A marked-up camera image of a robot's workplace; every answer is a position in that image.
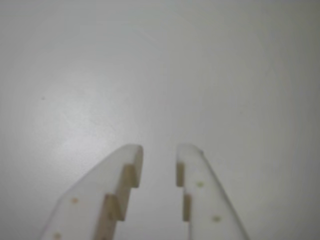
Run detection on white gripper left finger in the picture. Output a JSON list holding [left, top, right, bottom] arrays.
[[39, 144, 144, 240]]

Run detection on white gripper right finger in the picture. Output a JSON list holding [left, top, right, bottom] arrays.
[[175, 142, 251, 240]]

